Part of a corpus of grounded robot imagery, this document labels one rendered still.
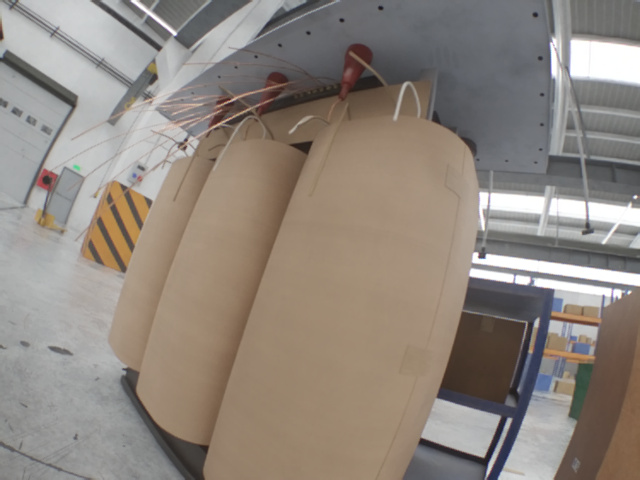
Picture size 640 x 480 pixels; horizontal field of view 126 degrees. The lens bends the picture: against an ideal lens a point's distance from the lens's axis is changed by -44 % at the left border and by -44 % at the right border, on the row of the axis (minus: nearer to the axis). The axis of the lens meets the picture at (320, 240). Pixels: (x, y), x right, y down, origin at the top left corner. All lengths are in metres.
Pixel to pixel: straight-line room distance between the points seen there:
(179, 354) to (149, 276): 0.43
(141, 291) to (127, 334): 0.18
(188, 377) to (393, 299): 0.55
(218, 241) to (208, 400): 0.42
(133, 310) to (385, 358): 0.95
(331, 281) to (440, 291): 0.19
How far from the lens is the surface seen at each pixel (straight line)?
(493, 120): 0.99
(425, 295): 0.48
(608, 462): 0.95
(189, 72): 6.70
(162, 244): 1.13
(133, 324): 1.18
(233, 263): 0.73
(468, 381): 1.15
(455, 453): 1.65
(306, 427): 0.49
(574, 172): 7.84
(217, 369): 0.77
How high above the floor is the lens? 0.68
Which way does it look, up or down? 13 degrees up
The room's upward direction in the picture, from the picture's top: 18 degrees clockwise
